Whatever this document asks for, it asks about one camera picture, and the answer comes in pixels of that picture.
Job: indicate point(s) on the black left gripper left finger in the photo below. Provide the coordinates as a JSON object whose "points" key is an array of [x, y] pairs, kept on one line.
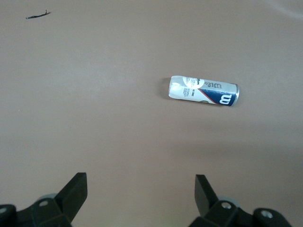
{"points": [[59, 208]]}

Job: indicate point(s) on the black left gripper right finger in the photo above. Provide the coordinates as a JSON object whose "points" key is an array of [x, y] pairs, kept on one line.
{"points": [[213, 212]]}

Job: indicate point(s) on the white paper cup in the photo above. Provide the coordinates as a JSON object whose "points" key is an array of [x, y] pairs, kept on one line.
{"points": [[203, 92]]}

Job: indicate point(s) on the brown table mat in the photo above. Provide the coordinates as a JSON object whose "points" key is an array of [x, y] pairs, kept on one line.
{"points": [[118, 94]]}

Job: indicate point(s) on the small black scrap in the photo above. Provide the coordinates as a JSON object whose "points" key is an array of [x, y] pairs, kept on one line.
{"points": [[38, 16]]}

